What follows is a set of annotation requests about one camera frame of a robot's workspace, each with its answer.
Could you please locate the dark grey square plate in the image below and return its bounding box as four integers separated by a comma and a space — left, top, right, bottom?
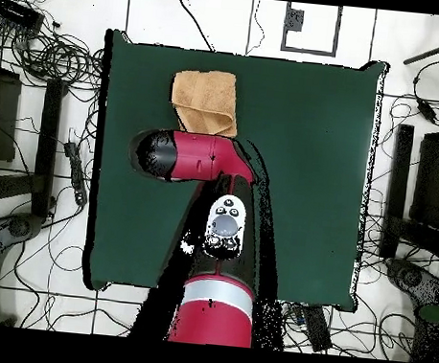
285, 7, 305, 33

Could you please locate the coiled black cable tangle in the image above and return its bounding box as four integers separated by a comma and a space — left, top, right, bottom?
9, 28, 107, 92

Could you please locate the black metal stand frame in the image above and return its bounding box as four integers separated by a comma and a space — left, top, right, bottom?
378, 122, 439, 264
0, 72, 69, 219

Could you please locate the black network switch box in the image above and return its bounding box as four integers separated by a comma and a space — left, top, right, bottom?
0, 0, 46, 35

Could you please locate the tan terry cloth towel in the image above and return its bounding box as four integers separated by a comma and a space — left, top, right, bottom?
167, 65, 244, 139

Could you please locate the black power adapter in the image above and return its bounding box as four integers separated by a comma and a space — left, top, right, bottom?
414, 98, 439, 125

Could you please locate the dark green table cloth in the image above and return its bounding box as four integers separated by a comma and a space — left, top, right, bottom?
80, 27, 390, 318

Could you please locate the black office chair base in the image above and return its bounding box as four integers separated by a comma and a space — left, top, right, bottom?
0, 210, 45, 328
381, 257, 439, 309

